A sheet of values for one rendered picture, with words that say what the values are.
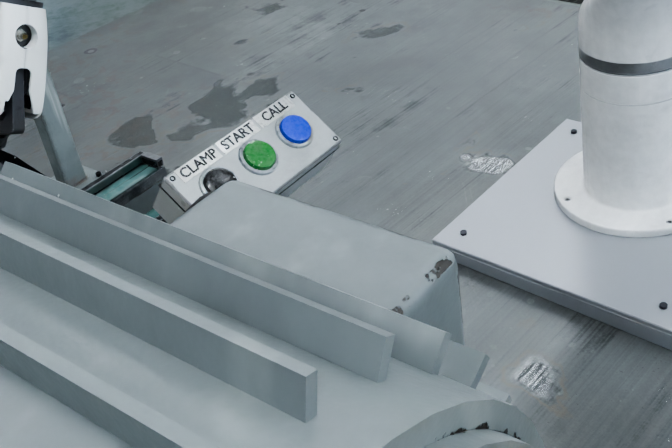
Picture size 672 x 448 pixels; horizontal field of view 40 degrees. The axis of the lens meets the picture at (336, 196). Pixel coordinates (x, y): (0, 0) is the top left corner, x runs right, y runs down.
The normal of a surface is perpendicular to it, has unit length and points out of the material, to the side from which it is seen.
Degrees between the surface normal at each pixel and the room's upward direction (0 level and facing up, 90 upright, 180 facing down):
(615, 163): 92
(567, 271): 3
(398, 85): 0
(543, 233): 3
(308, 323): 60
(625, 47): 93
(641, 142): 92
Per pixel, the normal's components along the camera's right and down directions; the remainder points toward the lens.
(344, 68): -0.14, -0.83
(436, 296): 0.78, 0.25
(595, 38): -0.78, 0.47
